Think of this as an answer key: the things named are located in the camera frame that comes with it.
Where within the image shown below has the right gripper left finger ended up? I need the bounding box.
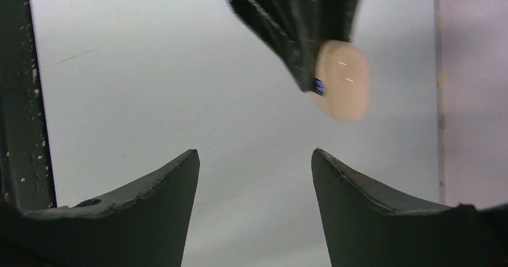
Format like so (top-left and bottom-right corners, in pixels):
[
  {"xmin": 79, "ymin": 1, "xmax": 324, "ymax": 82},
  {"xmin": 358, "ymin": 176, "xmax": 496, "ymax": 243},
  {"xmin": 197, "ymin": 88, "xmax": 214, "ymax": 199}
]
[{"xmin": 1, "ymin": 149, "xmax": 200, "ymax": 266}]

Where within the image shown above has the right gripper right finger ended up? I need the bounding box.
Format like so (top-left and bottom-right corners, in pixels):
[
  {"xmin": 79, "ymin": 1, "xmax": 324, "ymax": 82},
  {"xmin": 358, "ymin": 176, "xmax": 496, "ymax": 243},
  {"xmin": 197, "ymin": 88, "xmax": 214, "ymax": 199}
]
[{"xmin": 311, "ymin": 149, "xmax": 507, "ymax": 266}]

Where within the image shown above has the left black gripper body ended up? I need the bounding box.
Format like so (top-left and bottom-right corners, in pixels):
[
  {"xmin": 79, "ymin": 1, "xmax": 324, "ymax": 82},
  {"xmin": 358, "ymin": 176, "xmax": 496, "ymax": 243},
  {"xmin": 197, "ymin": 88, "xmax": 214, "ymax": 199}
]
[{"xmin": 1, "ymin": 0, "xmax": 56, "ymax": 210}]

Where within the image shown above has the beige earbud charging case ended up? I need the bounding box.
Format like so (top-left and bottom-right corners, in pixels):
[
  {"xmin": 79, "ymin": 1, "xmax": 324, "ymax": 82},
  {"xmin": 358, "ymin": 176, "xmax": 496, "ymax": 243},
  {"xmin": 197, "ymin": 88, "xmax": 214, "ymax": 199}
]
[{"xmin": 312, "ymin": 40, "xmax": 370, "ymax": 122}]

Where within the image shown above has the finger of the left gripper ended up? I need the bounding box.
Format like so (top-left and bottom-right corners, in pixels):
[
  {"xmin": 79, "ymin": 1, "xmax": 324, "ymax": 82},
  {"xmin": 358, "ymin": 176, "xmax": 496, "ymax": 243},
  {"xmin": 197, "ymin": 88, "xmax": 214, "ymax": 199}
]
[{"xmin": 227, "ymin": 0, "xmax": 360, "ymax": 92}]

